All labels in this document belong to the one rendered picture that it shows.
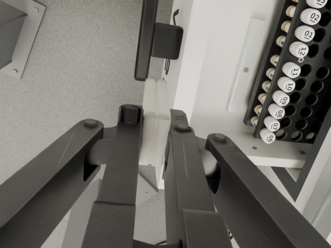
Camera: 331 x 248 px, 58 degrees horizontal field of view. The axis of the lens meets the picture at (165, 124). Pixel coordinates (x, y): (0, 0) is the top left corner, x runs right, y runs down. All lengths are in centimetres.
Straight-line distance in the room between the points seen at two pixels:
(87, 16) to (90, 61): 16
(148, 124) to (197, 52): 11
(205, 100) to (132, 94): 90
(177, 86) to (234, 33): 12
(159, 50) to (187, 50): 3
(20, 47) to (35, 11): 15
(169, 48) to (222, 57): 11
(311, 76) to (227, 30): 10
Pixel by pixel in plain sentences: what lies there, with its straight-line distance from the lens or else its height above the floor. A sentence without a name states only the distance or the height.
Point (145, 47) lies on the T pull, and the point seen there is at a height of 91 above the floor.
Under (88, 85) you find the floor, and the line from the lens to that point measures 125.
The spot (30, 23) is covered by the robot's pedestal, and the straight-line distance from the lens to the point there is 122.
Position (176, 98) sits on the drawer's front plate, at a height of 93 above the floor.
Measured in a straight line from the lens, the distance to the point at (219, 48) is 35.
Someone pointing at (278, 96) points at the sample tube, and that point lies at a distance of 31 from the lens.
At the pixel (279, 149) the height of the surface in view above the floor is 87.
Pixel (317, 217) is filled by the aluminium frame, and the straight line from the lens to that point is 34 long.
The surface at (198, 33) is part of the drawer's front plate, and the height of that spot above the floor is 93.
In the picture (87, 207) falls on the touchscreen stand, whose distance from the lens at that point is 132.
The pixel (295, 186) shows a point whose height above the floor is 92.
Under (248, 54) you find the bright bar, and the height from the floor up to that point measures 85.
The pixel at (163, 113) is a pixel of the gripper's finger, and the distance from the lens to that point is 16.
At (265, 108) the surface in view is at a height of 90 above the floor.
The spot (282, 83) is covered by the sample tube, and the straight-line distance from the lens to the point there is 30.
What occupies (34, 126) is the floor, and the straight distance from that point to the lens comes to 138.
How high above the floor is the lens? 116
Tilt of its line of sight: 62 degrees down
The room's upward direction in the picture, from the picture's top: 168 degrees clockwise
